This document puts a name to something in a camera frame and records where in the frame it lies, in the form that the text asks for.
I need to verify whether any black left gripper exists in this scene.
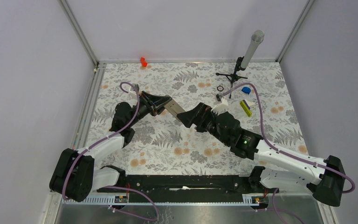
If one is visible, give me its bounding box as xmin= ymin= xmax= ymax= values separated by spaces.
xmin=127 ymin=91 xmax=172 ymax=127

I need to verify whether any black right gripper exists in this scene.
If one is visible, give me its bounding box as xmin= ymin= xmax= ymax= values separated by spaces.
xmin=177 ymin=102 xmax=231 ymax=146

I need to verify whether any white remote control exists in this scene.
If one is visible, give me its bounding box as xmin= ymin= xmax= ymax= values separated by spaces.
xmin=164 ymin=99 xmax=185 ymax=121

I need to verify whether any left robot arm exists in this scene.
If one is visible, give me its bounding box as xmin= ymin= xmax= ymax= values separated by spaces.
xmin=49 ymin=91 xmax=172 ymax=202

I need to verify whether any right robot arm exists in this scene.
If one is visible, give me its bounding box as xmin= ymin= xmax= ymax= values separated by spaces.
xmin=177 ymin=103 xmax=344 ymax=207

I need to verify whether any floral patterned table mat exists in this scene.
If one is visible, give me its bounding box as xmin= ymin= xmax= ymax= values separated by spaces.
xmin=87 ymin=63 xmax=308 ymax=175

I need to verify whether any red plastic block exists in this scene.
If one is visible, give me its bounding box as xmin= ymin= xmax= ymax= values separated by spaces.
xmin=140 ymin=57 xmax=148 ymax=68

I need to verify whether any black microphone tripod stand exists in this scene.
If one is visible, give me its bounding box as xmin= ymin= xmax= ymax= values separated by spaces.
xmin=215 ymin=57 xmax=247 ymax=89

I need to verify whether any blue plastic cap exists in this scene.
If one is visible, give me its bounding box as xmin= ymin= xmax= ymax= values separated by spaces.
xmin=241 ymin=87 xmax=252 ymax=95

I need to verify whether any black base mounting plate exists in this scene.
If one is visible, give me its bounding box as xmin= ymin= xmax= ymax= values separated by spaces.
xmin=96 ymin=174 xmax=280 ymax=204

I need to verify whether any grey microphone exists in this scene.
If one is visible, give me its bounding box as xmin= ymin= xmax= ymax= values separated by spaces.
xmin=240 ymin=30 xmax=265 ymax=70

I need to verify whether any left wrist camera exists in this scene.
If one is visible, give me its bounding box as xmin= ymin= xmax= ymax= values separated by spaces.
xmin=128 ymin=84 xmax=139 ymax=99

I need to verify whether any aluminium frame rail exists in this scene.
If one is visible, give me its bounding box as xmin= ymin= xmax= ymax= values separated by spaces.
xmin=44 ymin=0 xmax=107 ymax=224

